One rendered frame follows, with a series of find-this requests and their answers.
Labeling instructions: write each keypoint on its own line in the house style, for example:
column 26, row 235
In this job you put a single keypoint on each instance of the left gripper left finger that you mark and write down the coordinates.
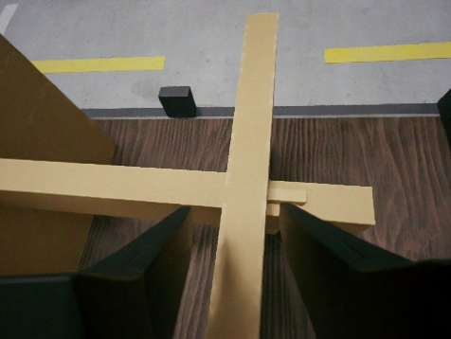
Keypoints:
column 134, row 293

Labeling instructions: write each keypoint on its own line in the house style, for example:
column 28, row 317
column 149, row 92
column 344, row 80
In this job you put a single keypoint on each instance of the black rectangular block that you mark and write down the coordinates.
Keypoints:
column 177, row 100

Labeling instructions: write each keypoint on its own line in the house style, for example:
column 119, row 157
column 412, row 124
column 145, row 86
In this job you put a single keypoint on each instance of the tan wooden wedge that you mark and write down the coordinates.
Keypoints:
column 276, row 196

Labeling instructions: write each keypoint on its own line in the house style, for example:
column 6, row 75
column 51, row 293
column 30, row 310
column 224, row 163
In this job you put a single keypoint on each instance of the tan wooden board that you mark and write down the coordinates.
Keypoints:
column 236, row 293
column 39, row 122

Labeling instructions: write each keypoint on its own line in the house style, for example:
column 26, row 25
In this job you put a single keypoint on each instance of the wooden rail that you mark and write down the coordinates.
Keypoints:
column 154, row 194

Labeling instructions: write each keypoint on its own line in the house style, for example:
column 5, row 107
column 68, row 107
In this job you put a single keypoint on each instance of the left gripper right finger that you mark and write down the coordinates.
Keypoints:
column 353, row 289

